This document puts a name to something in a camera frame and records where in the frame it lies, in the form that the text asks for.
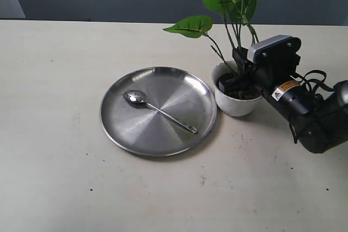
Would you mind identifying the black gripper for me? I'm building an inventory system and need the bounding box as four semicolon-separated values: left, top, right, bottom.
217;47;323;120

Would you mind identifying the artificial red flower stem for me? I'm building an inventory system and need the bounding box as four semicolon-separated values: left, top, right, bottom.
163;0;259;76

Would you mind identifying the metal spoon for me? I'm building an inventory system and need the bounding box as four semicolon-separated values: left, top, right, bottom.
122;90;198;134

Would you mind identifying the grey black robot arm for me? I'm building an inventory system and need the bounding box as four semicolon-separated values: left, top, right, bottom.
216;35;347;154

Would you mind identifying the white scalloped plastic pot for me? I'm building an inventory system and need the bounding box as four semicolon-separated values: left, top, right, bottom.
211;62;262;117

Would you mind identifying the round stainless steel plate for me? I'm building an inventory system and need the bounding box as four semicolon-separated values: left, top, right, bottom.
100;66;218;157

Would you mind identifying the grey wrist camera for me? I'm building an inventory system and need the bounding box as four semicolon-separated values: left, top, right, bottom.
247;35;301;66

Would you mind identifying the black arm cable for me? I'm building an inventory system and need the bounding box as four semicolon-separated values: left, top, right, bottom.
288;70;335;145

